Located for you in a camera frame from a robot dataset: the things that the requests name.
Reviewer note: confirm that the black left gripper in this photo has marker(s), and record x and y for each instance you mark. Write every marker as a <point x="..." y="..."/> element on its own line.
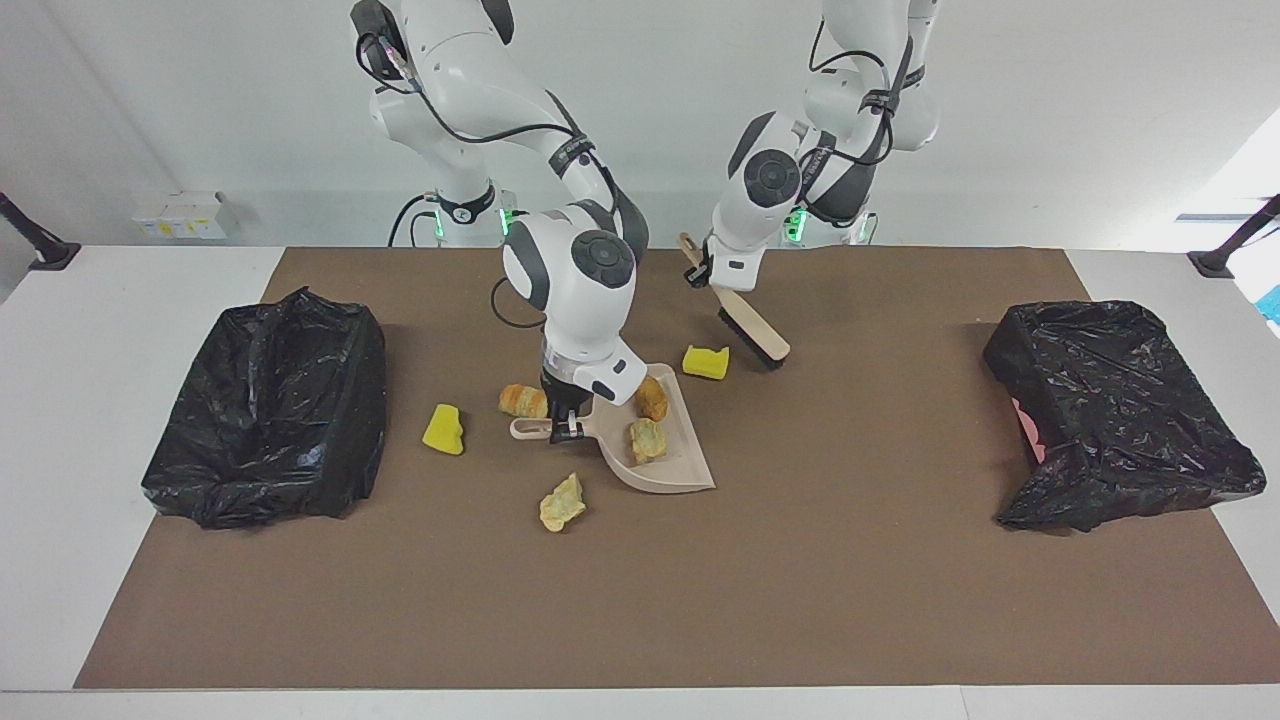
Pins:
<point x="702" y="265"/>

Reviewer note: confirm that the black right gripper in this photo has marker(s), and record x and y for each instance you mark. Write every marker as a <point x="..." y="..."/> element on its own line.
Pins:
<point x="563" y="392"/>

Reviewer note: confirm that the orange striped bread piece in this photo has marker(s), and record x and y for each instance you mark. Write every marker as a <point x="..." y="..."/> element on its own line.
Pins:
<point x="520" y="401"/>

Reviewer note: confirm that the pale trash piece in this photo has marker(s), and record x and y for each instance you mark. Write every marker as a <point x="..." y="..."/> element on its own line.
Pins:
<point x="561" y="503"/>
<point x="647" y="441"/>

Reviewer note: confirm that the beige brush with black bristles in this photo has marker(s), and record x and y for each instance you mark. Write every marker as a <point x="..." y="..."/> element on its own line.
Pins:
<point x="755" y="335"/>

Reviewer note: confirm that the brown fried nugget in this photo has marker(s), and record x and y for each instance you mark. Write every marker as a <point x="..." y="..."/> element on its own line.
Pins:
<point x="653" y="398"/>

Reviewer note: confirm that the notched yellow sponge piece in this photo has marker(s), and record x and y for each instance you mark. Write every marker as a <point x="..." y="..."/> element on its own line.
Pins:
<point x="705" y="362"/>

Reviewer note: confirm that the beige plastic dustpan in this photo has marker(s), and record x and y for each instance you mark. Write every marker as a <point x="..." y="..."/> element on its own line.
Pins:
<point x="675" y="470"/>

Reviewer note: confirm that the plain yellow sponge piece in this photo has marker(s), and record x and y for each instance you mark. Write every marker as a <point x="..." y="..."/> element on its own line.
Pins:
<point x="443" y="430"/>

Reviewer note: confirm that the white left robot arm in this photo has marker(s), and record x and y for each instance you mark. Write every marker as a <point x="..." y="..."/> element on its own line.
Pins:
<point x="780" y="180"/>

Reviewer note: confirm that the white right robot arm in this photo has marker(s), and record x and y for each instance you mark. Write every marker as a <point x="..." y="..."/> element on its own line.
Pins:
<point x="580" y="290"/>

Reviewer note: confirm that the right black trash bag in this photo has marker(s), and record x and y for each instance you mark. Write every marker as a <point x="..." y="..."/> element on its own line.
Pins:
<point x="270" y="420"/>

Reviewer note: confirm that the black trash bag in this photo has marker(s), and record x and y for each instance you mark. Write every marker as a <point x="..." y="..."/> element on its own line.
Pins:
<point x="1120" y="410"/>
<point x="270" y="420"/>

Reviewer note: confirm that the left black trash bag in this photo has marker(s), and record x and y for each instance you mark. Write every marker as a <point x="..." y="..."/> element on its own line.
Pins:
<point x="1120" y="410"/>

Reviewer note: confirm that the brown table mat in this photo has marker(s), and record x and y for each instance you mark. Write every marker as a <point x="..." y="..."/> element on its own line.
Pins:
<point x="640" y="610"/>

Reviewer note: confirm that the black clamp stand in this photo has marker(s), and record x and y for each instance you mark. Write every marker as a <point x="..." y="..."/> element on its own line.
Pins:
<point x="1215" y="263"/>
<point x="50" y="255"/>

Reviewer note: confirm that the blue object at table edge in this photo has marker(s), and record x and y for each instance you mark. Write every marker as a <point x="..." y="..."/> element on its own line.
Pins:
<point x="1273" y="305"/>

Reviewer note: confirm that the white wall socket box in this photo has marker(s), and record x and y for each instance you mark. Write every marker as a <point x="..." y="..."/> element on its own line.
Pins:
<point x="180" y="216"/>

